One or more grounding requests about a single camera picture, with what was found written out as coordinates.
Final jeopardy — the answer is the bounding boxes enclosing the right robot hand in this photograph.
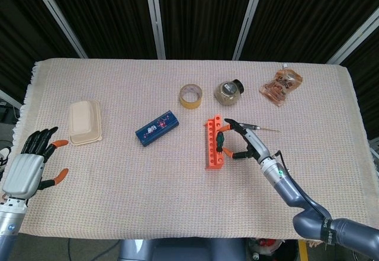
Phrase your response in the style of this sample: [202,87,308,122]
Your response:
[218,118,272,166]

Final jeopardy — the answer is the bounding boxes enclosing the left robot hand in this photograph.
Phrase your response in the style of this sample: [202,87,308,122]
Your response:
[1,126,70,200]

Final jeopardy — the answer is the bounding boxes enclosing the black silver precision screwdriver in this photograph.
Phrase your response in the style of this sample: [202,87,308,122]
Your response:
[241,122,281,133]

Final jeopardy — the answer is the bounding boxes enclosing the orange screwdriver holder block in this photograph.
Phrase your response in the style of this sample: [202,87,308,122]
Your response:
[203,114,226,172]

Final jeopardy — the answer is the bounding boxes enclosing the glass jar black lid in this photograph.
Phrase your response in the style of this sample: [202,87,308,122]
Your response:
[214,79,245,107]

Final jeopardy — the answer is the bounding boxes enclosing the orange snack pouch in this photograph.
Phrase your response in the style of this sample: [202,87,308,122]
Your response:
[259,63,304,107]

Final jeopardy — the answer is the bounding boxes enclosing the yellow tape roll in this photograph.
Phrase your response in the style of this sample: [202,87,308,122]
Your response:
[178,83,204,110]

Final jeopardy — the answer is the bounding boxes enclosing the cream plastic food container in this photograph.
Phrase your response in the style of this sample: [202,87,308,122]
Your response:
[69,99,103,147]

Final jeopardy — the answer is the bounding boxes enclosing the blue pencil case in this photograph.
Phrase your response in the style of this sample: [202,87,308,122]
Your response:
[134,110,181,148]

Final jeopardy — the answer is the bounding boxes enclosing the black waste bin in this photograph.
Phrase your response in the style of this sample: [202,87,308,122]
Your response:
[247,237,300,261]

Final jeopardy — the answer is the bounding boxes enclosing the beige woven tablecloth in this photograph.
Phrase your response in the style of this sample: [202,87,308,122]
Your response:
[11,58,371,241]

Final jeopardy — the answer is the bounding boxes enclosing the grey robot torso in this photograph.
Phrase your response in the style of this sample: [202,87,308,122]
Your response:
[117,239,247,261]

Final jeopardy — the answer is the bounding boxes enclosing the dark pleated curtain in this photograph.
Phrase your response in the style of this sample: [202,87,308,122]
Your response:
[0,0,379,143]

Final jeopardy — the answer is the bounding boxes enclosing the grey partition frame post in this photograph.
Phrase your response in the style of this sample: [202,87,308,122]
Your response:
[27,0,89,59]
[232,0,268,61]
[143,0,166,60]
[326,14,379,65]
[0,89,24,109]

